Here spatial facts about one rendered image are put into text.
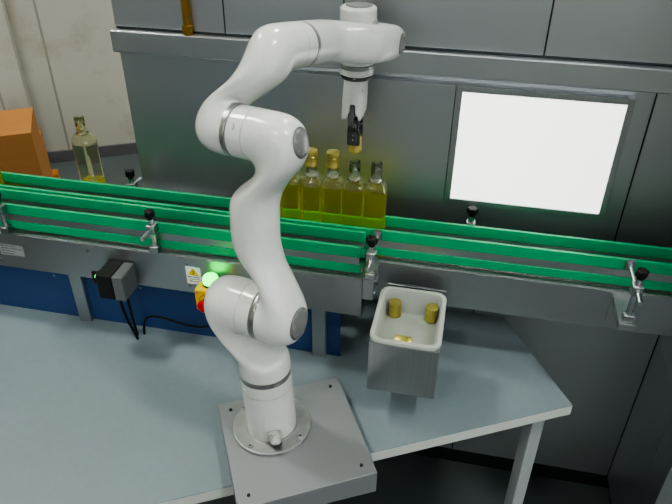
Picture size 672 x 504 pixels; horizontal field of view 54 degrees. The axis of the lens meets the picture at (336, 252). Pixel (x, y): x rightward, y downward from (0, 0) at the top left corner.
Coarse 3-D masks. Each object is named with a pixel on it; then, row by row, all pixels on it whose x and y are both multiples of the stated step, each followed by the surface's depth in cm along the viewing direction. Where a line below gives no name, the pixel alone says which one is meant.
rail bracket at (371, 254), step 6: (378, 234) 175; (366, 240) 165; (372, 240) 163; (372, 246) 165; (366, 252) 166; (372, 252) 166; (366, 258) 166; (372, 258) 166; (366, 264) 163; (372, 264) 168; (366, 270) 163; (372, 270) 169; (366, 276) 170; (372, 276) 169
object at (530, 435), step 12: (528, 432) 185; (540, 432) 185; (528, 444) 187; (516, 456) 194; (528, 456) 190; (516, 468) 196; (528, 468) 194; (516, 480) 197; (528, 480) 197; (516, 492) 199
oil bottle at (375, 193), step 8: (368, 184) 171; (376, 184) 171; (384, 184) 171; (368, 192) 171; (376, 192) 171; (384, 192) 171; (368, 200) 173; (376, 200) 172; (384, 200) 172; (368, 208) 174; (376, 208) 174; (384, 208) 174; (368, 216) 175; (376, 216) 175; (384, 216) 176; (368, 224) 177; (376, 224) 176; (384, 224) 179
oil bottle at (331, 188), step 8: (328, 176) 173; (328, 184) 173; (336, 184) 173; (328, 192) 174; (336, 192) 174; (328, 200) 175; (336, 200) 175; (328, 208) 177; (336, 208) 176; (328, 216) 178; (336, 216) 178
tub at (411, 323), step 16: (384, 288) 175; (400, 288) 175; (384, 304) 174; (416, 304) 176; (384, 320) 175; (400, 320) 175; (416, 320) 175; (384, 336) 170; (416, 336) 170; (432, 336) 170
